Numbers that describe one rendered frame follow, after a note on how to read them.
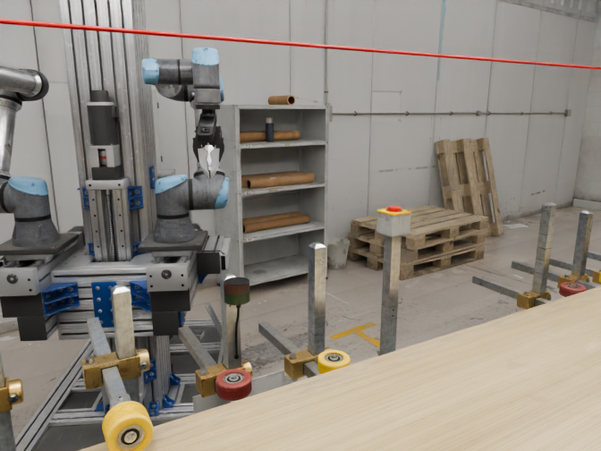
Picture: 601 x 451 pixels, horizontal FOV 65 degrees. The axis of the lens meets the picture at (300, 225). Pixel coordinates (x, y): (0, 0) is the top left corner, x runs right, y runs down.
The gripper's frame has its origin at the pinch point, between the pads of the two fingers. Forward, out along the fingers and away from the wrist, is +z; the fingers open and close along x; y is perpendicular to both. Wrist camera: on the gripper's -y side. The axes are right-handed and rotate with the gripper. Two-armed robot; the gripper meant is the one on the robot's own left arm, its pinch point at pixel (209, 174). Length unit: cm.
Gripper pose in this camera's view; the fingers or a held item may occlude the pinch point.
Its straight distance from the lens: 143.6
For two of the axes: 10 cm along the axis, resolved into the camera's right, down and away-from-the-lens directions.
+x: -10.0, 0.2, -0.9
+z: 0.0, 9.7, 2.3
